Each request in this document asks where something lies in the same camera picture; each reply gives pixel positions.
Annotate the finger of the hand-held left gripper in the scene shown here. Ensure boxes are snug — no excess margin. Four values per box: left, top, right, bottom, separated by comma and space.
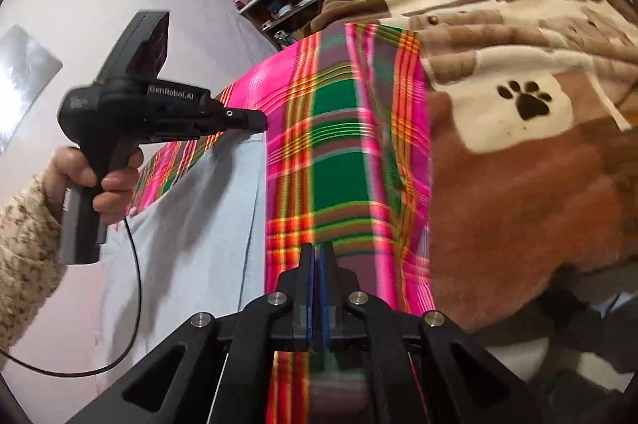
218, 101, 269, 133

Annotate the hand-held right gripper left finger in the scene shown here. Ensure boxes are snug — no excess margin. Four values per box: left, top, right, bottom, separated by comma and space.
65, 243, 316, 424

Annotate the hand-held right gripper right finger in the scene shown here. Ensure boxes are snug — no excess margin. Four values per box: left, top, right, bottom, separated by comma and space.
319, 242, 574, 424

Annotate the light blue t-shirt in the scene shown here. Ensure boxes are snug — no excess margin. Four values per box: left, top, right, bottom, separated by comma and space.
97, 132, 270, 335

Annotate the person's left hand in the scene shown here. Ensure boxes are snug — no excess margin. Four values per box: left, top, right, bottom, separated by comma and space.
42, 146, 143, 221

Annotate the pink plaid bed sheet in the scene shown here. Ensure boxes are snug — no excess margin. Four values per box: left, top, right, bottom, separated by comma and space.
124, 22, 439, 424

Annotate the cluttered shelf unit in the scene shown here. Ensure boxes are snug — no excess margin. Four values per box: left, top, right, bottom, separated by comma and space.
224, 0, 330, 46

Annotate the brown patterned blanket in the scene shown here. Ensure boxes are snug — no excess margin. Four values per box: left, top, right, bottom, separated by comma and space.
311, 0, 638, 335

